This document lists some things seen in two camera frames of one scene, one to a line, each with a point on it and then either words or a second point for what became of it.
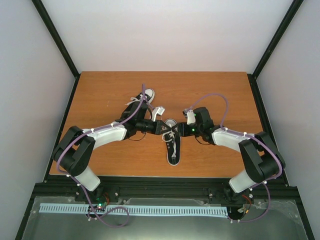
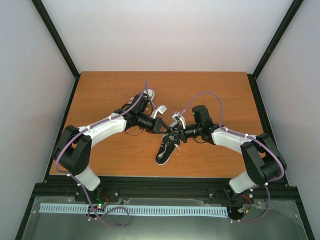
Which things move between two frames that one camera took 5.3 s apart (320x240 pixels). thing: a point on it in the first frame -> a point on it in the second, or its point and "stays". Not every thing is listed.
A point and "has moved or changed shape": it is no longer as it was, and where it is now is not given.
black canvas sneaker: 172,141 has moved or changed shape
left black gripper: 157,128 stays
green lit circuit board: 100,206 stays
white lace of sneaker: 172,135 -> 171,137
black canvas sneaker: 138,106 stays
